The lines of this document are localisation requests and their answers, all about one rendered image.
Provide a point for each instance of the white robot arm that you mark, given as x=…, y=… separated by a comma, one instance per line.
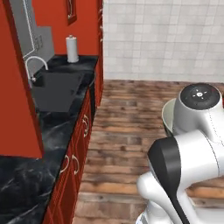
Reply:
x=192, y=151

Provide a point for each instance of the red base cabinet door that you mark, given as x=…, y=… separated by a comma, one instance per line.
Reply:
x=89, y=110
x=80, y=140
x=58, y=204
x=73, y=180

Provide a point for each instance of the pale green bowl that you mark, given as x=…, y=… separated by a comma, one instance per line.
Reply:
x=167, y=116

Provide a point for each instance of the dark grey sink basin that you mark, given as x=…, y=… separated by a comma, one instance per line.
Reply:
x=58, y=90

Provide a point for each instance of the white curved sink tap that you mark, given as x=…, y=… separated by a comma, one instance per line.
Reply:
x=36, y=58

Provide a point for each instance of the red open cabinet door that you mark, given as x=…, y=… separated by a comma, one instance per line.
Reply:
x=14, y=116

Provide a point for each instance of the red framed cabinet door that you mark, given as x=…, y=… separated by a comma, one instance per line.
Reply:
x=71, y=11

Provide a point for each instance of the white paper towel roll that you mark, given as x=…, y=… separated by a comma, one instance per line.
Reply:
x=72, y=48

